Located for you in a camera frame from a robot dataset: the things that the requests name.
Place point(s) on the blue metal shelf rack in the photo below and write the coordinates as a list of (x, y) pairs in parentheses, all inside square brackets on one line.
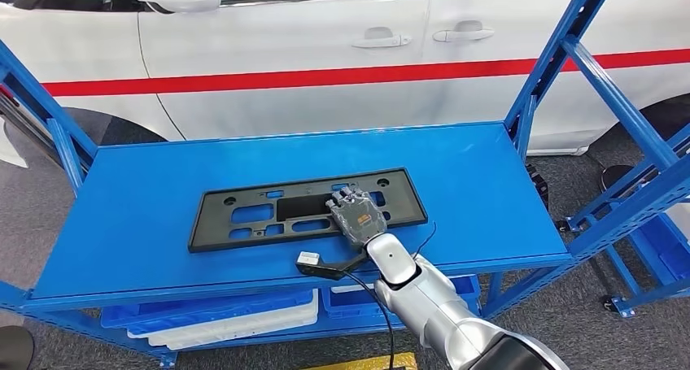
[(162, 222)]

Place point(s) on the black car tyre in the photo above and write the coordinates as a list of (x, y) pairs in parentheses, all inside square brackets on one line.
[(668, 120)]

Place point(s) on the blue plastic crate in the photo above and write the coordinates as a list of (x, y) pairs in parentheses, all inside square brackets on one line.
[(350, 305), (663, 254), (188, 311)]

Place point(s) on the white car with red stripe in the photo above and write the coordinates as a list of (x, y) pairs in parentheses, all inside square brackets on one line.
[(323, 103)]

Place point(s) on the white panel piece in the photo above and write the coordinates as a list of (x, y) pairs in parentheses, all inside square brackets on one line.
[(8, 146)]

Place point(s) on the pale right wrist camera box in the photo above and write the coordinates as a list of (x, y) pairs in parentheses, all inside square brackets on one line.
[(309, 258)]

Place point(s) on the black disc stand base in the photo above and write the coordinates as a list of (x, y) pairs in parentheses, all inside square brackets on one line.
[(617, 178)]

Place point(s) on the white plastic crate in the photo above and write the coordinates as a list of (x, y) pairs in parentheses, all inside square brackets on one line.
[(350, 288), (242, 330)]

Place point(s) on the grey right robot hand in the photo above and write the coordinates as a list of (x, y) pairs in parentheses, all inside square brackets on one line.
[(358, 219)]

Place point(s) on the black round floor object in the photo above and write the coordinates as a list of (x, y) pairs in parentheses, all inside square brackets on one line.
[(13, 351)]

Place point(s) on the black plastic plate bracket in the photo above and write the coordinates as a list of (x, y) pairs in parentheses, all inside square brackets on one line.
[(213, 225)]

